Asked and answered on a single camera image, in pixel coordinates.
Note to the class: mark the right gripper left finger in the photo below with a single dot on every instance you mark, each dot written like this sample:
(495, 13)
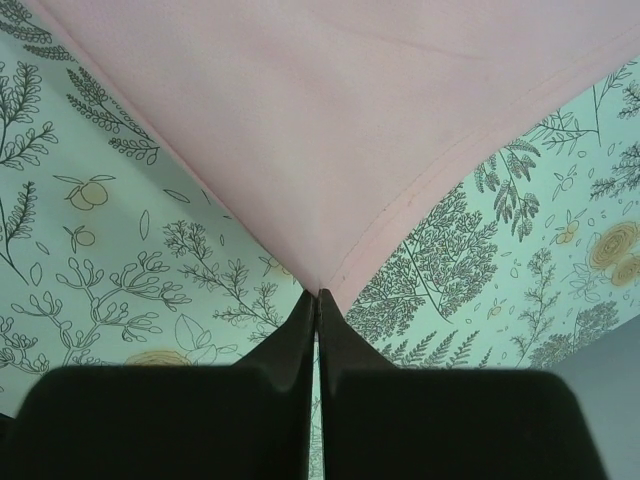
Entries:
(249, 420)

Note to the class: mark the floral patterned table mat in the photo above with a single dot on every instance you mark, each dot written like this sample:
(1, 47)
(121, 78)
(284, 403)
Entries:
(113, 253)

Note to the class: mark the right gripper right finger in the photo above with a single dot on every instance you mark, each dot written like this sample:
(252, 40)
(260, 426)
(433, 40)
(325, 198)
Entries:
(385, 422)

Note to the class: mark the pink t-shirt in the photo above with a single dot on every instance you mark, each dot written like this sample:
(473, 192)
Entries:
(330, 128)

